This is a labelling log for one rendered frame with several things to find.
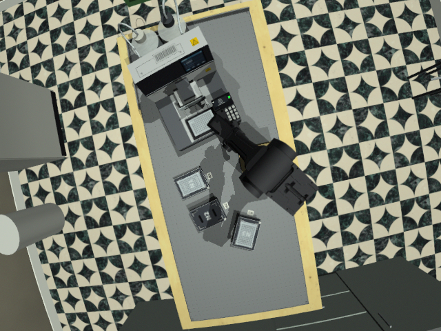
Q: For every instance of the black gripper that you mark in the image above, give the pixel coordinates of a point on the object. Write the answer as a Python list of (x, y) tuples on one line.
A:
[(235, 123)]

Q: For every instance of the white plastic bottle with black cap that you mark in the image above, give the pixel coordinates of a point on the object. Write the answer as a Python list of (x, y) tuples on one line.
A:
[(168, 28)]

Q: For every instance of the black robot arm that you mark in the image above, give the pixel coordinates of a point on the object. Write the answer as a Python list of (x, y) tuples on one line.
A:
[(270, 171)]

